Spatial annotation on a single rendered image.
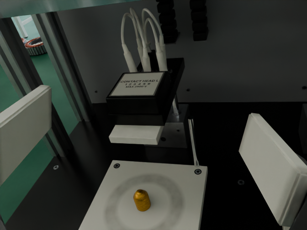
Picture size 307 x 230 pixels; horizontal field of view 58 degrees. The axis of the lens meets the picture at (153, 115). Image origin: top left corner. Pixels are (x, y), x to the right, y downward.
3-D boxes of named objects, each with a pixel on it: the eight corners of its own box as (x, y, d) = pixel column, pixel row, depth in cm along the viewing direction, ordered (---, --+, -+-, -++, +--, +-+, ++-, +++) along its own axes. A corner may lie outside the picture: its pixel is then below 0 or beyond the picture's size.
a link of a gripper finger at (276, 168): (299, 172, 12) (317, 174, 12) (249, 112, 18) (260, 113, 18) (278, 227, 13) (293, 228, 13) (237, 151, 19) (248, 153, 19)
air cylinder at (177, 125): (187, 148, 45) (183, 122, 42) (143, 146, 47) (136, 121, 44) (192, 128, 49) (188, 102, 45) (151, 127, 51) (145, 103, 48)
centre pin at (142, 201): (148, 212, 35) (144, 199, 34) (134, 210, 36) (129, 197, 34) (152, 199, 37) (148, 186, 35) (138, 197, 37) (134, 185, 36)
